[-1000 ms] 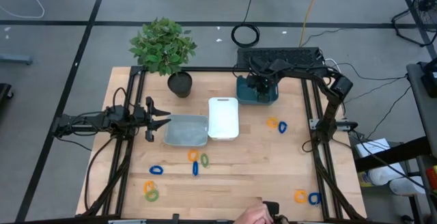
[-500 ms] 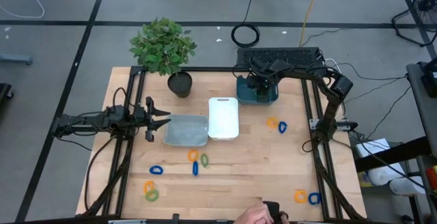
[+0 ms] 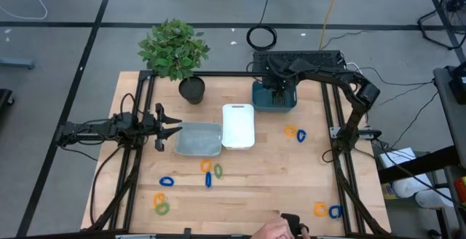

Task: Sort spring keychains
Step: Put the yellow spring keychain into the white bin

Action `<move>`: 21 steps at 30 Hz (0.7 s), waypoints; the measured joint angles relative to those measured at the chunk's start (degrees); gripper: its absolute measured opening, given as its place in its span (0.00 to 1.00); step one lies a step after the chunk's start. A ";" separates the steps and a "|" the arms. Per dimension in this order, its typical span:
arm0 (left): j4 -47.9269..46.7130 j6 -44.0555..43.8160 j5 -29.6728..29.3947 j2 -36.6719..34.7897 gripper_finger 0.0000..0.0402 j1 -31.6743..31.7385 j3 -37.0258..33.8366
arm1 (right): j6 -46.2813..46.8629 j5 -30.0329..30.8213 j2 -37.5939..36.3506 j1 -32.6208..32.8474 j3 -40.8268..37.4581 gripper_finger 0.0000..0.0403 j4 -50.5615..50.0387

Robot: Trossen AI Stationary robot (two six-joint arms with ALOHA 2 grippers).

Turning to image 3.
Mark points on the white plastic bin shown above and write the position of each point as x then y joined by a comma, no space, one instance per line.
238,128

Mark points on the green leafy plant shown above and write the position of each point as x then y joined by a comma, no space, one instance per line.
173,49

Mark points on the silver mounting bracket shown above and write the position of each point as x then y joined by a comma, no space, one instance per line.
333,132

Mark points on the person's hand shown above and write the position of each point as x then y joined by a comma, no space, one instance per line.
275,230

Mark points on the grey plastic bin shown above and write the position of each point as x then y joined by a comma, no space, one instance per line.
198,140

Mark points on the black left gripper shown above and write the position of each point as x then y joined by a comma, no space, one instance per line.
159,129

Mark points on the teal plastic bin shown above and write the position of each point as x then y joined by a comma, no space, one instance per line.
262,103

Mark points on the black utility cart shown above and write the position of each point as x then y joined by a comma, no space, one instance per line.
449,115

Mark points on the white paper sheet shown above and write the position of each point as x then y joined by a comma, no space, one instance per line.
397,157

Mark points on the black perforated computer case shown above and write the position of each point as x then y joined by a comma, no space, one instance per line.
320,57

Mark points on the black aluminium table frame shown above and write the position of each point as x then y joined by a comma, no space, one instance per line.
233,74

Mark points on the black table edge clamp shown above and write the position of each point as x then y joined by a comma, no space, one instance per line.
187,231

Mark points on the white paper towel roll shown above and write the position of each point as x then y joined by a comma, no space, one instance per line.
411,187

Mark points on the black device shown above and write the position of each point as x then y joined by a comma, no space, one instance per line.
459,84

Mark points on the yellow labelled container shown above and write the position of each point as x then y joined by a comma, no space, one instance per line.
389,191

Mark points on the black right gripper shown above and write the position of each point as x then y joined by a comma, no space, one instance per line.
276,82

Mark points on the grey metal stand foot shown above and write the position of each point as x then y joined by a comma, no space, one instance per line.
16,63

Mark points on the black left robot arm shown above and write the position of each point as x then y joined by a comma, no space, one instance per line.
87,131

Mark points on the red container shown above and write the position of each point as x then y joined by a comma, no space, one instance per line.
460,189

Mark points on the black plant pot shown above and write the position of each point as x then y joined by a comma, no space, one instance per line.
192,90

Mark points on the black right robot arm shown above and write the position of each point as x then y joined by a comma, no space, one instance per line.
366,94

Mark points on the black wheeled base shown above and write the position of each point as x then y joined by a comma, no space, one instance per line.
5,98

